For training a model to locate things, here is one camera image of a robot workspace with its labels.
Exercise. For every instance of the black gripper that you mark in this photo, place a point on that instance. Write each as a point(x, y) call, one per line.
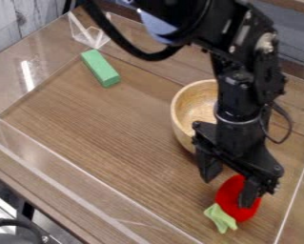
point(235, 144)

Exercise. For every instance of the red plush strawberry toy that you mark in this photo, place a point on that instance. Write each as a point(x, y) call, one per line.
point(225, 212)

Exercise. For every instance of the light wooden bowl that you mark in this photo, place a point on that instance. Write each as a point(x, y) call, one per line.
point(193, 105)

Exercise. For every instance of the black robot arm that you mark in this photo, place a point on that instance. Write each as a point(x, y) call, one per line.
point(237, 33)

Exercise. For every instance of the green rectangular block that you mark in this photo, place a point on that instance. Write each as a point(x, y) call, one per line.
point(101, 68)

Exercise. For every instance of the black table leg frame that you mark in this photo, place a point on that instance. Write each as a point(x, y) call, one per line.
point(31, 228)

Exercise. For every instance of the clear acrylic corner bracket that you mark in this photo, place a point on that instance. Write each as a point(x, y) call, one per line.
point(91, 36)

